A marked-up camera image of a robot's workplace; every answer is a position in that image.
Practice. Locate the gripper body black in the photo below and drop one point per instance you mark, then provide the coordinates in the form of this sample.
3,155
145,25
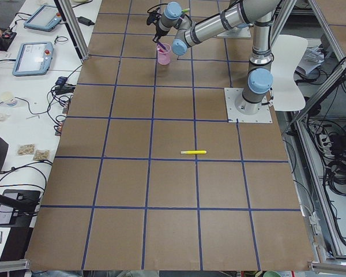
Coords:
160,32

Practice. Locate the purple pen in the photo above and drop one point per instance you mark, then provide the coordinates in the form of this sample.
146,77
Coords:
161,45

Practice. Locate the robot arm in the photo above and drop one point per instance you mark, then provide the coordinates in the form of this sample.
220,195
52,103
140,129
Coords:
228,22

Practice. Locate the pink mesh cup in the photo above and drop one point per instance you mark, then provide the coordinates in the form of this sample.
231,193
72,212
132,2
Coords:
164,58

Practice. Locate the white paper cup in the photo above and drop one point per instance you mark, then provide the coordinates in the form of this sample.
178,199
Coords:
9,99

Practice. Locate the black power adapter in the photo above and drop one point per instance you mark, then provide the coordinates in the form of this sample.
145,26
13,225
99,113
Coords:
85,21

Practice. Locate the far teach pendant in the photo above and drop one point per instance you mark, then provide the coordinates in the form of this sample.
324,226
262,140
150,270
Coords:
46,18

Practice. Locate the teach pendant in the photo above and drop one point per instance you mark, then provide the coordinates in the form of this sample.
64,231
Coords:
46,18
33,59

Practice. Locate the yellow pen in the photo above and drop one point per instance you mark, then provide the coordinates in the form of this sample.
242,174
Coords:
193,152

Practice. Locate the white chair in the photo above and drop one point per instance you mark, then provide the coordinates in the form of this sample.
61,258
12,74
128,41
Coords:
288,51

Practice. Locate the near teach pendant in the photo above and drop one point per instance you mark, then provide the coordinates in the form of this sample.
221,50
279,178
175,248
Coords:
33,59

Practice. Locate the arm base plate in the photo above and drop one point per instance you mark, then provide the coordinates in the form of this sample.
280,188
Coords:
240,111
236,33

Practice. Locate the aluminium frame post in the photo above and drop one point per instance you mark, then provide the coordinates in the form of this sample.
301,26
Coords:
73,28

